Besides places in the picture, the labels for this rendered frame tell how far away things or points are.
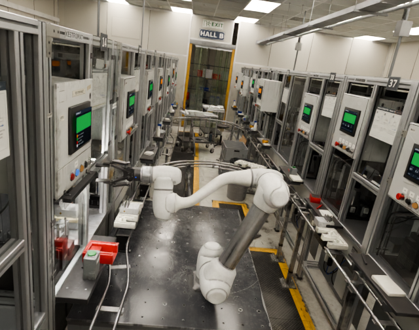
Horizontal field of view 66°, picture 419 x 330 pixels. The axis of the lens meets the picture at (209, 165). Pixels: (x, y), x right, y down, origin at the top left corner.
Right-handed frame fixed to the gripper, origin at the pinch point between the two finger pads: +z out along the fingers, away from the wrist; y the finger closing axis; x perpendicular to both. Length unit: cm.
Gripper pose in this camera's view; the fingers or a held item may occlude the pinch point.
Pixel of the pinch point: (101, 173)
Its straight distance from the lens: 175.7
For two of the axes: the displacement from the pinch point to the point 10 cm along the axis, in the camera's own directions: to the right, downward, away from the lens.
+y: 1.1, -9.1, -3.9
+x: 1.4, 4.0, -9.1
